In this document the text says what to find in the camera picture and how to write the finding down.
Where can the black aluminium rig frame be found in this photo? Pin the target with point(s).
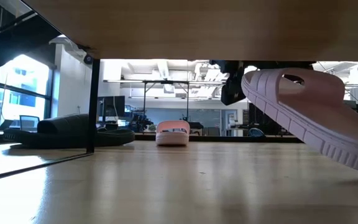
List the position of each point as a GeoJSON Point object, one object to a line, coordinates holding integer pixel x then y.
{"type": "Point", "coordinates": [228, 139]}

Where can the wooden shelf with black legs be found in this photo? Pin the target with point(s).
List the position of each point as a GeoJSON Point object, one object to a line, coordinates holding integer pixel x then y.
{"type": "Point", "coordinates": [197, 28]}

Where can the blue office chair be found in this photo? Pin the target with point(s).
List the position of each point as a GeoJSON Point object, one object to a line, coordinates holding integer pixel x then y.
{"type": "Point", "coordinates": [256, 132]}

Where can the open laptop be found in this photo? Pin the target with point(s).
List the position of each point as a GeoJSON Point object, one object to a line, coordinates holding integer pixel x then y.
{"type": "Point", "coordinates": [29, 123]}

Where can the black background rig frame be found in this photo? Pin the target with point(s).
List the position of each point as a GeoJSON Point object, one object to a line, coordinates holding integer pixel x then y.
{"type": "Point", "coordinates": [166, 82]}

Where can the black round webcam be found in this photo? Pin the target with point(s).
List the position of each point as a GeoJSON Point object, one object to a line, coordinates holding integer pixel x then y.
{"type": "Point", "coordinates": [88, 59]}

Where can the pink and white slide sandal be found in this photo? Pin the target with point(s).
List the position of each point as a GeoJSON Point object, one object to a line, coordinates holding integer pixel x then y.
{"type": "Point", "coordinates": [322, 124]}
{"type": "Point", "coordinates": [172, 140]}

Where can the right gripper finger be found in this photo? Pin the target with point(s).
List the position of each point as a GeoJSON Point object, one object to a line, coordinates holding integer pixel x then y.
{"type": "Point", "coordinates": [233, 91]}

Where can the large glass window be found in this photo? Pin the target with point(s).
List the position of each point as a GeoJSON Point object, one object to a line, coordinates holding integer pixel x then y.
{"type": "Point", "coordinates": [23, 74]}

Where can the black rubber slide sandal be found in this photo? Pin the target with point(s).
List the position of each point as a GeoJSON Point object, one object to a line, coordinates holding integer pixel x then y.
{"type": "Point", "coordinates": [64, 124]}

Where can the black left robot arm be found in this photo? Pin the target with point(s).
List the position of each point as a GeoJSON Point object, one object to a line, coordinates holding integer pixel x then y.
{"type": "Point", "coordinates": [11, 53]}

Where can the black computer monitor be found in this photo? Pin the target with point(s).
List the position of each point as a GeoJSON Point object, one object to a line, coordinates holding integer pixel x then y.
{"type": "Point", "coordinates": [110, 105]}

